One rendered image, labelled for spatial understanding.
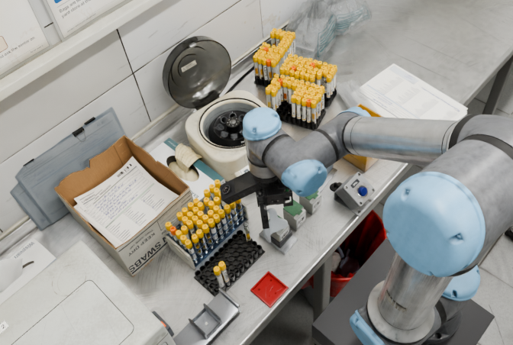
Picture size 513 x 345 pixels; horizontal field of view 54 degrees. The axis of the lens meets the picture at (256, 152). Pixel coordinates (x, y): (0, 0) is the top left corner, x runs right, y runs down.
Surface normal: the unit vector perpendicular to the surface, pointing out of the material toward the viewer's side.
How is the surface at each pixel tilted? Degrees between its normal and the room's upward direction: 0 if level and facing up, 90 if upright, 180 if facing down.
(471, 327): 3
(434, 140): 59
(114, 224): 2
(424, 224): 82
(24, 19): 94
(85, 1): 94
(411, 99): 1
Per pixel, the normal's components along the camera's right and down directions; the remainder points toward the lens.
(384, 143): -0.90, 0.10
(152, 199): -0.07, -0.62
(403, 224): -0.80, 0.42
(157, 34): 0.73, 0.49
